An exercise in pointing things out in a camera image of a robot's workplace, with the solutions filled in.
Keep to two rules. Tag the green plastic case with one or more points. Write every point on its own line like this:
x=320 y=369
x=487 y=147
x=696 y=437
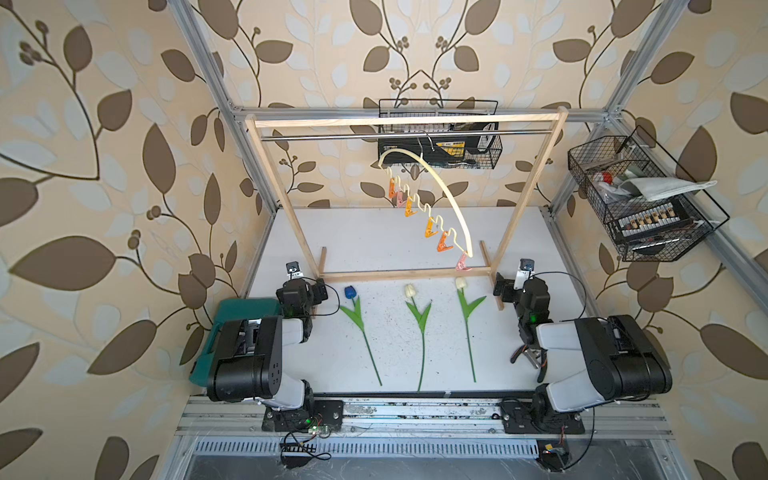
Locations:
x=229 y=310

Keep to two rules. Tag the black yellow box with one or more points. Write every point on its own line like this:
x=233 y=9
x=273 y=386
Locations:
x=469 y=143

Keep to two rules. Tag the right black wire basket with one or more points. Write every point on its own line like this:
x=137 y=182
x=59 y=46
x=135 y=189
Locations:
x=600 y=165

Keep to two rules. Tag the yellow clip hanger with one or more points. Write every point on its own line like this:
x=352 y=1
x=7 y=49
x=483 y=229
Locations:
x=461 y=239

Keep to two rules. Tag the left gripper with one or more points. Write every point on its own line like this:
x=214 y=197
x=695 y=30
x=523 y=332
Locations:
x=318 y=296

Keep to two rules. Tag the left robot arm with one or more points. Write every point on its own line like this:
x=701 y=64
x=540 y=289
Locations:
x=243 y=358

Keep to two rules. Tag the connector box in basket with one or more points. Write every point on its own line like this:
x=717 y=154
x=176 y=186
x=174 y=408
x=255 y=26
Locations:
x=657 y=219

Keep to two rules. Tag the orange handled pliers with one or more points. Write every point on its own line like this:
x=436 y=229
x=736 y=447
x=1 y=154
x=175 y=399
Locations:
x=537 y=358

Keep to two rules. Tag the metal base rail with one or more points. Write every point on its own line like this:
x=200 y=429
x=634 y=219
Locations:
x=369 y=417

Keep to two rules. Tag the wooden clothes rack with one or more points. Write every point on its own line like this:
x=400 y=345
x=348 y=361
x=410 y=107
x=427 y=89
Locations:
x=556 y=118

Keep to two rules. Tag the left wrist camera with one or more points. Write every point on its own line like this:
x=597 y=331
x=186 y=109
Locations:
x=293 y=270

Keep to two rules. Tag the pink end clothespin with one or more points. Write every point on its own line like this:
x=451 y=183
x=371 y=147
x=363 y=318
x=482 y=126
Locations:
x=462 y=261

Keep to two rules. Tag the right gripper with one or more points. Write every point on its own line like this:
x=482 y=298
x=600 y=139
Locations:
x=508 y=285

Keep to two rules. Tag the blue artificial tulip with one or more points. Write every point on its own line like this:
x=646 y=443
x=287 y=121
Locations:
x=354 y=313

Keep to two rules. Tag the black wire basket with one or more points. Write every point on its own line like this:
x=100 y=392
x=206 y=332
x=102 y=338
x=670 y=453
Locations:
x=600 y=165
x=432 y=107

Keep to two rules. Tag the white artificial tulip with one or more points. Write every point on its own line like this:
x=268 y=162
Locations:
x=421 y=317
x=467 y=309

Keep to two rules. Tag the white folded cloth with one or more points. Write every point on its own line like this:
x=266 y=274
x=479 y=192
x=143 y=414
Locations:
x=659 y=188

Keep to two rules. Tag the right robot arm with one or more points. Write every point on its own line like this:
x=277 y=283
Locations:
x=620 y=362

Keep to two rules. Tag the yellow orange clothespin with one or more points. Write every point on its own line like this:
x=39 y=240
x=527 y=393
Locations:
x=432 y=228

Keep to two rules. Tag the back black wire basket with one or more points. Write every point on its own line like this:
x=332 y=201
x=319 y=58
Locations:
x=432 y=107

